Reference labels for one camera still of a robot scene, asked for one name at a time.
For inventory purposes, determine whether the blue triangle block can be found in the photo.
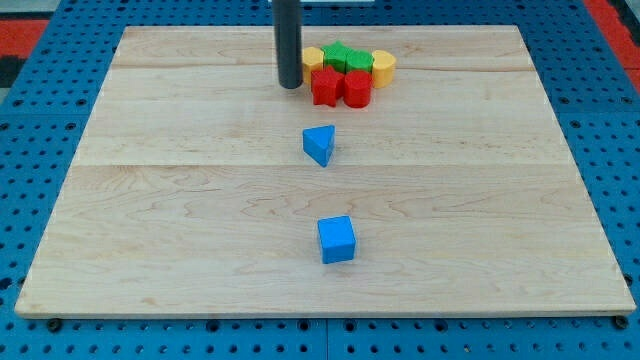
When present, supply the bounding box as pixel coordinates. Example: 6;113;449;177
302;125;335;167

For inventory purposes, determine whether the green circle block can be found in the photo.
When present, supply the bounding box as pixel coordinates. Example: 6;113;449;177
345;50;374;73

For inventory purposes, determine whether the blue cube block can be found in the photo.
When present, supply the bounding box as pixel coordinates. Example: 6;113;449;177
317;215;356;264

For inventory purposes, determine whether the red star block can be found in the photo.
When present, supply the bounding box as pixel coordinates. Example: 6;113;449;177
311;66;345;107

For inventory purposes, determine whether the light wooden board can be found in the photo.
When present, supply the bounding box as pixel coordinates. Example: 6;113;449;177
15;25;636;319

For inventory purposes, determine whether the red cylinder block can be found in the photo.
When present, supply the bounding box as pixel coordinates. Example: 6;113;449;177
343;70;372;108

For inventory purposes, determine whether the yellow hexagon block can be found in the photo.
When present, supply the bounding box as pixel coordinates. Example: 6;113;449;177
302;47;324;84

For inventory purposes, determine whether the green star block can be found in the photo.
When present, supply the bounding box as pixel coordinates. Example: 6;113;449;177
321;41;353;73

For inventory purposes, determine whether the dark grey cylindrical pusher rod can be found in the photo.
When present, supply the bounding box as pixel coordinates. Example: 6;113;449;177
272;0;303;89

